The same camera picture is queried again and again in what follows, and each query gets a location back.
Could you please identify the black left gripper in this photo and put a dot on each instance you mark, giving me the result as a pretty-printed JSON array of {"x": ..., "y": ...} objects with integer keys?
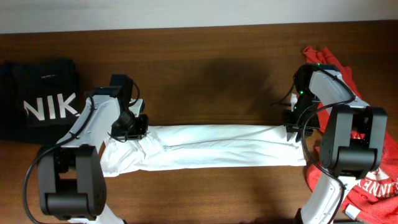
[{"x": 141, "y": 127}]

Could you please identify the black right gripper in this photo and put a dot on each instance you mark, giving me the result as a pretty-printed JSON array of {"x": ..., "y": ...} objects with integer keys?
[{"x": 291, "y": 124}]

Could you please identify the black folded t-shirt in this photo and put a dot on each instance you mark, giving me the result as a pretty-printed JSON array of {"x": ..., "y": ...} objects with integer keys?
[{"x": 39, "y": 102}]

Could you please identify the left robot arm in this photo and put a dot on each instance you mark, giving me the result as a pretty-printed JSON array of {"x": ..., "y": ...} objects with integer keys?
[{"x": 71, "y": 181}]

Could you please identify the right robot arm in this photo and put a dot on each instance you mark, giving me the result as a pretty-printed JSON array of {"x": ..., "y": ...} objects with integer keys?
[{"x": 352, "y": 142}]

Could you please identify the white printed t-shirt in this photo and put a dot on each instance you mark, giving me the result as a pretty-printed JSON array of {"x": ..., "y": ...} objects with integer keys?
[{"x": 202, "y": 146}]

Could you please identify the red t-shirt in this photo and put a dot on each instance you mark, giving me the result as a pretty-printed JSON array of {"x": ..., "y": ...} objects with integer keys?
[{"x": 374, "y": 199}]

